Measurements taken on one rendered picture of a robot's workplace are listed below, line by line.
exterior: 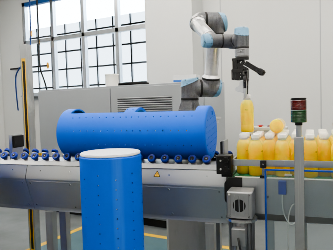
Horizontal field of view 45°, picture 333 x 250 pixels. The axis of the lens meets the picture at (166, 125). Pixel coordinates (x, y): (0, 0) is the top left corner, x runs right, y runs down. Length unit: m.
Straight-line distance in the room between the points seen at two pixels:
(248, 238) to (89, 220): 0.70
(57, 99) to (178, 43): 1.58
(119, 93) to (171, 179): 2.25
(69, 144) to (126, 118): 0.38
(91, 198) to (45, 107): 3.21
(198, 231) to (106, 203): 0.95
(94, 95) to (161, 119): 2.39
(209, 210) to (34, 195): 1.07
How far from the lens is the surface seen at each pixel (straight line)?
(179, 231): 2.67
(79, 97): 4.58
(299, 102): 1.70
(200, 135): 2.02
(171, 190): 2.13
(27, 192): 2.61
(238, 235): 1.81
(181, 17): 5.03
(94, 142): 2.27
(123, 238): 1.84
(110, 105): 4.31
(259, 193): 1.93
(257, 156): 1.94
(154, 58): 5.15
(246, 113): 2.11
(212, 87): 2.63
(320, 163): 1.91
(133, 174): 1.81
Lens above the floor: 1.26
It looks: 3 degrees down
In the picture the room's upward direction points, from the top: 2 degrees counter-clockwise
